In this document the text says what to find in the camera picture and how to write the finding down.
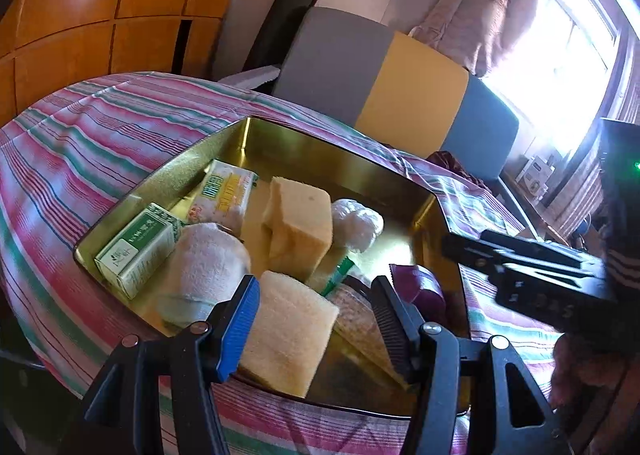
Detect wooden wardrobe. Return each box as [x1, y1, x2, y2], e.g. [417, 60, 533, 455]
[0, 0, 257, 126]

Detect yellow green packet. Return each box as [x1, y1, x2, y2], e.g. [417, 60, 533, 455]
[186, 159, 260, 236]

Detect striped pink green tablecloth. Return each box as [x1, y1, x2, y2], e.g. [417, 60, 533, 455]
[0, 72, 566, 455]

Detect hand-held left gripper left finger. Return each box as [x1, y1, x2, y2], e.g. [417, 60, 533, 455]
[75, 274, 262, 455]

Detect large orange-yellow sponge block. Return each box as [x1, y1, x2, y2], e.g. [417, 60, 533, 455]
[261, 176, 333, 281]

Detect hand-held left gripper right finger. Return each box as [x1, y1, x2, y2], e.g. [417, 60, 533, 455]
[370, 275, 572, 455]

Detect pink patterned curtain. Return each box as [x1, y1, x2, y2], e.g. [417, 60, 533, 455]
[410, 0, 555, 79]

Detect grey chair armrest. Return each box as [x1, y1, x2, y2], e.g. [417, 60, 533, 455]
[494, 179, 540, 238]

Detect purple packet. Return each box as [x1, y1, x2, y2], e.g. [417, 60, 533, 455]
[389, 263, 447, 326]

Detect white cotton ball bag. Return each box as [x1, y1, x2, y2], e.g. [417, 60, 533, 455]
[330, 198, 385, 254]

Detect white chair armrest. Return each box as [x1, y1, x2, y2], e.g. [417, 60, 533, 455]
[219, 63, 282, 94]

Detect small green white carton box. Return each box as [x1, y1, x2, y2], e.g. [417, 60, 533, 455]
[94, 202, 188, 301]

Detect pale yellow sponge block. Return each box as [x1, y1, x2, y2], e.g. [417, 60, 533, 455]
[239, 270, 341, 398]

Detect green white slim packet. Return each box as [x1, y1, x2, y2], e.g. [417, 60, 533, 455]
[305, 255, 362, 299]

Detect person's right hand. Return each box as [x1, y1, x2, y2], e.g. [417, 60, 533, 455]
[549, 332, 640, 413]

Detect gold metal tin tray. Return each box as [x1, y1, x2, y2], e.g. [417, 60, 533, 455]
[72, 116, 471, 421]

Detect window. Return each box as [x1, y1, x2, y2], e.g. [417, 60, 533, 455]
[484, 0, 632, 166]

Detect white boxes on desk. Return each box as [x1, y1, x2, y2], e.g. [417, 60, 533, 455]
[515, 152, 559, 202]

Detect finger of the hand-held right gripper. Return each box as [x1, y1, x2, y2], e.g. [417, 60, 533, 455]
[441, 233, 617, 332]
[479, 229, 602, 272]

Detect grey yellow blue chair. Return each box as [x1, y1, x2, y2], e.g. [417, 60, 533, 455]
[272, 6, 520, 180]

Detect dark red patterned cloth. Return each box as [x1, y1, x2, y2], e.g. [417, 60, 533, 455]
[427, 151, 494, 192]

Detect white towel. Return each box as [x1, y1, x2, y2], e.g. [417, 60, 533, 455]
[157, 222, 251, 328]

